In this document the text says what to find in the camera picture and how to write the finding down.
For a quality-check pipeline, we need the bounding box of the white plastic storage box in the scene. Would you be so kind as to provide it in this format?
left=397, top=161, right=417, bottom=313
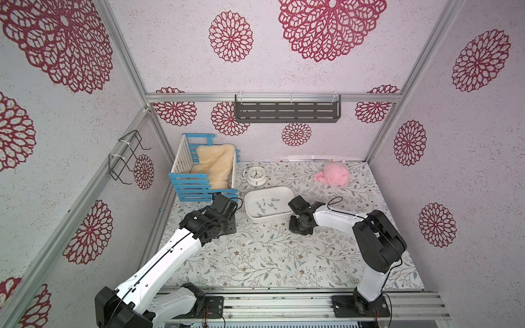
left=244, top=187, right=295, bottom=224

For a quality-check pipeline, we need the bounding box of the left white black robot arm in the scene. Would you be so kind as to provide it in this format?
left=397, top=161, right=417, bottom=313
left=95, top=206, right=237, bottom=327

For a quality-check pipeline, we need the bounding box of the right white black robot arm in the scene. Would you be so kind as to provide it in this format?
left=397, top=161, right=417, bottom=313
left=288, top=198, right=407, bottom=304

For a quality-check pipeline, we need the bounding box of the blue white slatted crate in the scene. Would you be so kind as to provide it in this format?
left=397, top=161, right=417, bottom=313
left=168, top=133, right=239, bottom=202

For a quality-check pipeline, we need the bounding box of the pink plush toy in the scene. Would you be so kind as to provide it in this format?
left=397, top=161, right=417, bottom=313
left=314, top=162, right=351, bottom=188

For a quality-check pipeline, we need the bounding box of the cream fluffy cloth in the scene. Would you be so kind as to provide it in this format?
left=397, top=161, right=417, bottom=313
left=190, top=144, right=236, bottom=189

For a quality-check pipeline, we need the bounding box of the white round alarm clock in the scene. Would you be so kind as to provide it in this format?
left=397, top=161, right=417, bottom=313
left=243, top=166, right=268, bottom=187

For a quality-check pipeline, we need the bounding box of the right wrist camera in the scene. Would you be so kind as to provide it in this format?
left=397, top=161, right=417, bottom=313
left=288, top=195, right=325, bottom=216

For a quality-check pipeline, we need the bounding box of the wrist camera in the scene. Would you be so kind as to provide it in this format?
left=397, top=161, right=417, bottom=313
left=288, top=195, right=325, bottom=216
left=209, top=193, right=238, bottom=219

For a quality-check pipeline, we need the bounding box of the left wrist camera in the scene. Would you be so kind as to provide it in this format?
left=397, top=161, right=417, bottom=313
left=209, top=193, right=238, bottom=219

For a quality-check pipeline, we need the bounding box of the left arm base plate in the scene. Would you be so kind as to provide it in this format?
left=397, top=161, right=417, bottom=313
left=174, top=296, right=224, bottom=319

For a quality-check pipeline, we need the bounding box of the aluminium front rail frame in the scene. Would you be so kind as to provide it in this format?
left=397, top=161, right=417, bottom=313
left=106, top=292, right=452, bottom=323

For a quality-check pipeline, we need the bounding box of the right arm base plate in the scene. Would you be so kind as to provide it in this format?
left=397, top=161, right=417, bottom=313
left=331, top=295, right=391, bottom=319

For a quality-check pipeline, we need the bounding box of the black wire wall rack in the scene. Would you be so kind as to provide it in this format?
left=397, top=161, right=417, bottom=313
left=107, top=129, right=150, bottom=185

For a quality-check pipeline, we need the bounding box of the grey wall shelf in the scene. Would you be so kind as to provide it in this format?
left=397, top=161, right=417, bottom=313
left=234, top=95, right=341, bottom=124

